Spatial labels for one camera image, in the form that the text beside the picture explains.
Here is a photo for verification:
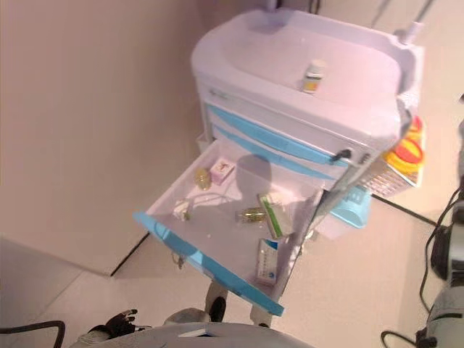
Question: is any blue front cart drawer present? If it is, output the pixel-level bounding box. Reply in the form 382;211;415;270
210;123;336;182
204;103;358;170
132;139;327;316

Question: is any silver robot right leg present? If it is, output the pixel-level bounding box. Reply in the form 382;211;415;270
249;302;271;327

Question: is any white cable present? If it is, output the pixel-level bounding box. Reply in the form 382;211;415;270
184;190;236;207

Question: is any blue lidded waste bin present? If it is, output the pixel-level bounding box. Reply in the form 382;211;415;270
328;186;373;242

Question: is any silver robot left leg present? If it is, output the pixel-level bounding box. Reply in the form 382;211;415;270
162;281;230;326

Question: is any thin grey hanging cord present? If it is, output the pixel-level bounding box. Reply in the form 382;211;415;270
371;0;394;28

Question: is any white medicine bottle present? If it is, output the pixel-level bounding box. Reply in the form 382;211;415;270
303;59;327;94

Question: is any metal IV pole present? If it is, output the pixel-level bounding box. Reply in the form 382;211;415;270
402;0;436;46

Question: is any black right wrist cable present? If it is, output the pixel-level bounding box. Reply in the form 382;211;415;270
380;188;457;348

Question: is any silver robot leg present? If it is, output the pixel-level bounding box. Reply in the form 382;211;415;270
249;302;271;327
162;281;230;326

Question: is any green white medicine box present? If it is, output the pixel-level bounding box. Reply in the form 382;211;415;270
257;193;287;240

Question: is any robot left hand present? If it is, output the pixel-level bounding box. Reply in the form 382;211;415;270
104;308;139;336

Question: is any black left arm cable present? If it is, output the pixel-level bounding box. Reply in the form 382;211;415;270
0;320;65;348

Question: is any grey robot torso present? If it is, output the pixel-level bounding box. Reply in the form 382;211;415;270
83;320;309;348

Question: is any white mesh side basket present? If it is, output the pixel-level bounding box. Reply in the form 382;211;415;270
362;119;425;199

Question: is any white medical cart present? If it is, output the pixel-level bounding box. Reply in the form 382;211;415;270
191;9;425;254

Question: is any blue white medicine box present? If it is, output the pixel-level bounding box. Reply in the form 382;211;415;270
253;238;281;284

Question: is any pink white medicine box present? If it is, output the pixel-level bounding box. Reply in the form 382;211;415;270
209;159;235;186

